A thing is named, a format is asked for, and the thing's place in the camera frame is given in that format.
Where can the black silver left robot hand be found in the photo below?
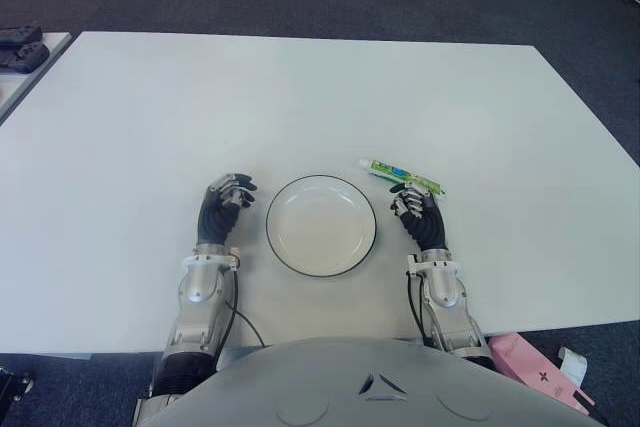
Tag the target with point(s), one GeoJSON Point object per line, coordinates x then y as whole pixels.
{"type": "Point", "coordinates": [217, 217]}

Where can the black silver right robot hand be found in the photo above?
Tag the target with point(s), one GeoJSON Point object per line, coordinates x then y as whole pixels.
{"type": "Point", "coordinates": [427, 224]}

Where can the green white toothpaste tube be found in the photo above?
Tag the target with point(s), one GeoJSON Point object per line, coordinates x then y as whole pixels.
{"type": "Point", "coordinates": [390, 168]}

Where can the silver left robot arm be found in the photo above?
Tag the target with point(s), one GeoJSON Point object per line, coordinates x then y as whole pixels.
{"type": "Point", "coordinates": [200, 287]}

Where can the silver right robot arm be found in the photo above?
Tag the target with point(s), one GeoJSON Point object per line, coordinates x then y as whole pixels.
{"type": "Point", "coordinates": [442, 287]}

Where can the white plate with black rim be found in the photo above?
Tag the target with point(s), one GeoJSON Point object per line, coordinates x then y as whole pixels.
{"type": "Point", "coordinates": [320, 232]}

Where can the pink cardboard box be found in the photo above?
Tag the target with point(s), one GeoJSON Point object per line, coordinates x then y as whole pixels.
{"type": "Point", "coordinates": [525, 362]}

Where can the grey robot torso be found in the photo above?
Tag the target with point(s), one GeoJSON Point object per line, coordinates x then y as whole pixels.
{"type": "Point", "coordinates": [350, 382]}

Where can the white paper tag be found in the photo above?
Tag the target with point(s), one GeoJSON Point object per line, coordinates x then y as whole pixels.
{"type": "Point", "coordinates": [572, 364]}

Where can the white side table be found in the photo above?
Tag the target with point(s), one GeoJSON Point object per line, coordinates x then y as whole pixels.
{"type": "Point", "coordinates": [20, 83]}

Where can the black game controller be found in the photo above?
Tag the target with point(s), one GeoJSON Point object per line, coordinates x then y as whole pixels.
{"type": "Point", "coordinates": [20, 33]}
{"type": "Point", "coordinates": [25, 57]}

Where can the black wheeled base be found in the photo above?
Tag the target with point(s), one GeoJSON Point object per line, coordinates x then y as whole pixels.
{"type": "Point", "coordinates": [12, 382]}

